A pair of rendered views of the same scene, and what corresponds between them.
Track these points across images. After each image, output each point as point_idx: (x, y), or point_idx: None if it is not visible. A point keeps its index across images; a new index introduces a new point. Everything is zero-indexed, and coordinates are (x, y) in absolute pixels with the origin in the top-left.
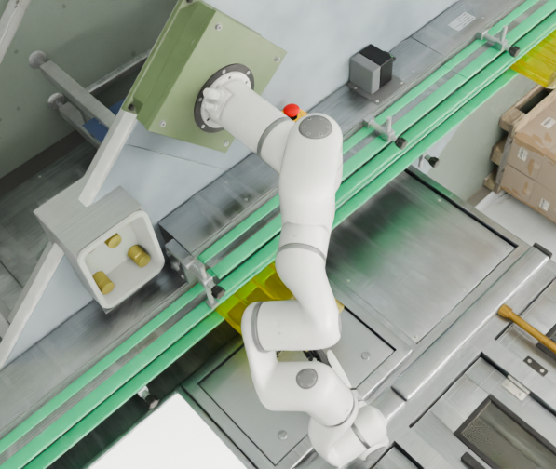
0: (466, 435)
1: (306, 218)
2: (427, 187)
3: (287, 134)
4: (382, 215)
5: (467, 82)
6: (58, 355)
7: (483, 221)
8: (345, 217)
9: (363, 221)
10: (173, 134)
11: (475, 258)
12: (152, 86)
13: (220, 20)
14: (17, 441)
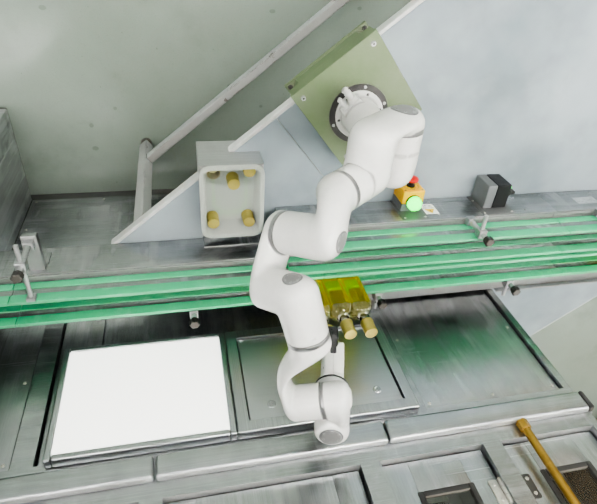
0: (429, 502)
1: (360, 156)
2: (501, 315)
3: None
4: (452, 314)
5: (571, 244)
6: (155, 252)
7: (539, 356)
8: (418, 288)
9: (435, 311)
10: (309, 115)
11: (517, 378)
12: (310, 73)
13: (377, 40)
14: (88, 284)
